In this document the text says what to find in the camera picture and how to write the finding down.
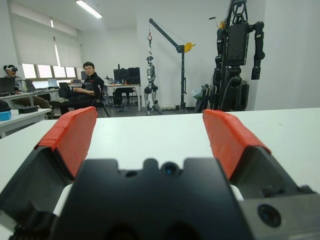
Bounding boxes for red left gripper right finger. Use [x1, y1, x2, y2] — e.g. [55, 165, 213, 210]
[202, 108, 315, 201]

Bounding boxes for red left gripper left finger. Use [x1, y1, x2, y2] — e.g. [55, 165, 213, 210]
[0, 106, 98, 213]

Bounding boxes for black folding chair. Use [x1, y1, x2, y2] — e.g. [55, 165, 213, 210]
[91, 84, 111, 118]

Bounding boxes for folded black chairs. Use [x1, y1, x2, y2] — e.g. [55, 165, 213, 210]
[199, 83, 217, 113]

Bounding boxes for white side table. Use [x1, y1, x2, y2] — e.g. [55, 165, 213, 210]
[0, 107, 52, 139]

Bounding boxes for flat black pouch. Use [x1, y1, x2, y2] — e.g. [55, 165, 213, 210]
[18, 106, 39, 115]

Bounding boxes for person in black jacket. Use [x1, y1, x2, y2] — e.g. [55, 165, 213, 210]
[48, 61, 106, 117]

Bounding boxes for pale plastic bag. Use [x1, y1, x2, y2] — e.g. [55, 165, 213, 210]
[191, 86, 205, 100]

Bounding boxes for person seated behind desk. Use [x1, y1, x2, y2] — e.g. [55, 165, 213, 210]
[113, 87, 137, 113]

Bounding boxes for long white office desk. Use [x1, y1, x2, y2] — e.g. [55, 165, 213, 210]
[0, 87, 61, 111]

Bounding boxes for grey laptop with stickers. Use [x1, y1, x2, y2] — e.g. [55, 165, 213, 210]
[24, 79, 38, 92]

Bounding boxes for window strip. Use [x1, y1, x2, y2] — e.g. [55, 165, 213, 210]
[21, 63, 77, 79]

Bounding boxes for white desk with monitors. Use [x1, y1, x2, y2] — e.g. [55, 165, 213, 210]
[106, 83, 142, 113]

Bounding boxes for black computer monitor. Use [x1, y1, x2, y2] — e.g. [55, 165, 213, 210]
[113, 69, 130, 81]

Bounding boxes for black crane hoist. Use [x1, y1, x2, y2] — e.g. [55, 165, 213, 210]
[148, 17, 197, 115]

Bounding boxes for open black laptop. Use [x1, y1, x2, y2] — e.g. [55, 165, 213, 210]
[0, 77, 16, 95]

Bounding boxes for white roller blind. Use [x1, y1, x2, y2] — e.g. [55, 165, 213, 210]
[9, 12, 59, 67]
[51, 18, 83, 68]

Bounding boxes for black hard case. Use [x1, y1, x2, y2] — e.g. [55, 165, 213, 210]
[127, 66, 141, 85]

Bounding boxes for person with VR headset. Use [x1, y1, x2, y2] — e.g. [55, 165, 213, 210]
[3, 64, 55, 117]

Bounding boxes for large black humanoid robot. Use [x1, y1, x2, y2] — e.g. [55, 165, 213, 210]
[212, 0, 266, 113]

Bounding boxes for small silver humanoid robot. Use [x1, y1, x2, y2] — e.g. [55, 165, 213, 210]
[143, 56, 163, 116]

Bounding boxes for yellow winch reel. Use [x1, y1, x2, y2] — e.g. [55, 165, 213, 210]
[184, 42, 197, 54]

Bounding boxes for long ceiling light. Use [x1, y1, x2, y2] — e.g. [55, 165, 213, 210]
[75, 0, 103, 19]

